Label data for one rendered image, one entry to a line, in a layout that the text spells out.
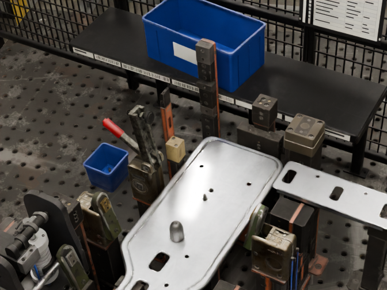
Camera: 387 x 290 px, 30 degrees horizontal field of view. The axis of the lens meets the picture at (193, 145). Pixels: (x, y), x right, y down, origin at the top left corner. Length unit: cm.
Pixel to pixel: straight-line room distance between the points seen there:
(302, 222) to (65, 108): 107
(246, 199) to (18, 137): 96
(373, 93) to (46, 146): 103
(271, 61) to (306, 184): 44
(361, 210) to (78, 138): 102
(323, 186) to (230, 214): 23
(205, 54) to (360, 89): 43
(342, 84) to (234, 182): 43
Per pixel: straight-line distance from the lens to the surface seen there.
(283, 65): 201
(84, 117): 242
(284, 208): 170
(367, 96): 193
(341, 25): 192
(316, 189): 172
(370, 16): 187
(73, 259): 154
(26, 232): 147
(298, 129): 178
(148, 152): 167
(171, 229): 160
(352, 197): 171
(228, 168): 176
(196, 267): 158
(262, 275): 167
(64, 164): 227
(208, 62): 183
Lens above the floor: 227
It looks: 44 degrees down
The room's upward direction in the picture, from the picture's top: 5 degrees counter-clockwise
